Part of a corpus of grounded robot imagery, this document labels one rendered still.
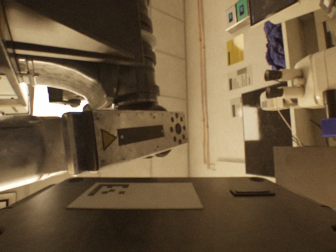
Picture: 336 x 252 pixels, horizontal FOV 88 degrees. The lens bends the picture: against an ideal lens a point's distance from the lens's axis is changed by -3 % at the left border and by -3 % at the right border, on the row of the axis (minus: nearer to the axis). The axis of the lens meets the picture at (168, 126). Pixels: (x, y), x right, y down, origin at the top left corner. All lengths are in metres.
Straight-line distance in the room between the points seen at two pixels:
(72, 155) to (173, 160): 2.20
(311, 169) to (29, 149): 1.08
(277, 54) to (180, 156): 1.61
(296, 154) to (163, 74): 1.85
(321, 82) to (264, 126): 0.87
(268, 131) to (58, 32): 1.50
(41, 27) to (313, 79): 0.79
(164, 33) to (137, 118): 2.52
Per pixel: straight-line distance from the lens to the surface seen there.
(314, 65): 0.84
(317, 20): 1.81
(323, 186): 1.11
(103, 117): 0.25
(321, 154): 1.09
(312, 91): 0.82
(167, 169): 2.36
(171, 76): 2.57
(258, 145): 1.64
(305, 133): 1.55
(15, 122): 0.29
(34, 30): 0.29
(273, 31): 1.67
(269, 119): 1.60
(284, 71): 0.84
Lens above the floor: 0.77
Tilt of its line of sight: 55 degrees up
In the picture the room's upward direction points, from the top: 99 degrees counter-clockwise
